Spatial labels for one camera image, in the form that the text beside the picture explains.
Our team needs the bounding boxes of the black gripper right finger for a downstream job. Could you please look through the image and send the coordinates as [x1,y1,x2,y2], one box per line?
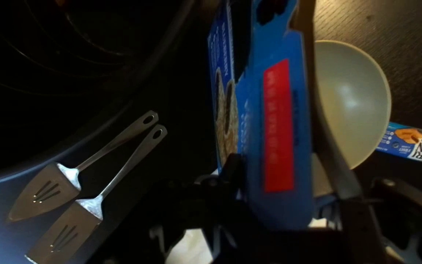
[312,112,399,264]

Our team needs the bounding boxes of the large white folded cloth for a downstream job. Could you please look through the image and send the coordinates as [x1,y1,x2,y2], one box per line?
[164,226,210,264]

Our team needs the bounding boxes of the blue cardboard snack box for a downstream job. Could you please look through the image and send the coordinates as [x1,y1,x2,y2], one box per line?
[207,0,317,232]

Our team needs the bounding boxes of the black tongs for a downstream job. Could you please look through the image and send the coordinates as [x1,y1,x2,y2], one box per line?
[23,124,170,264]

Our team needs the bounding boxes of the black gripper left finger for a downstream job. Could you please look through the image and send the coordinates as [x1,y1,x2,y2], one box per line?
[98,153,249,264]

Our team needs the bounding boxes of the blue snack bar wrapper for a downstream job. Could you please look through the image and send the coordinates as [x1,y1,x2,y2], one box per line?
[375,122,422,172]

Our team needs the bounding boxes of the metal slotted spatula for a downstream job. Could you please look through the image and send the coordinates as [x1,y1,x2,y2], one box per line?
[6,111,160,225]

